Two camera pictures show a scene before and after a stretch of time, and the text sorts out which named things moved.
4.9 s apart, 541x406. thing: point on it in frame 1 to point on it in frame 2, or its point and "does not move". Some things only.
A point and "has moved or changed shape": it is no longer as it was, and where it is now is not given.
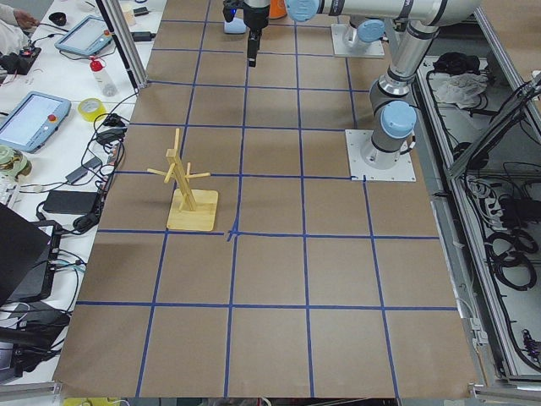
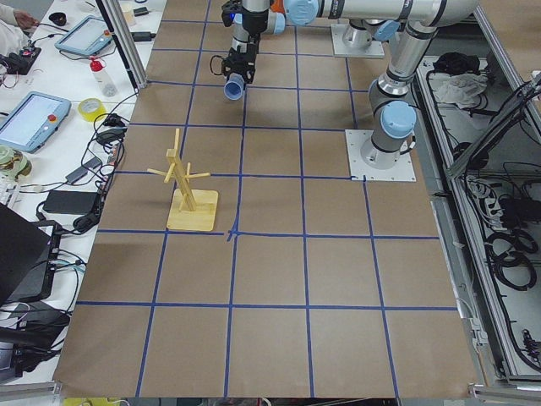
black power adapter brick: (71, 202) does not move
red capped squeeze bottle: (97, 67) does not move
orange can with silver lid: (277, 10) does not move
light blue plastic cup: (237, 26) has moved or changed shape
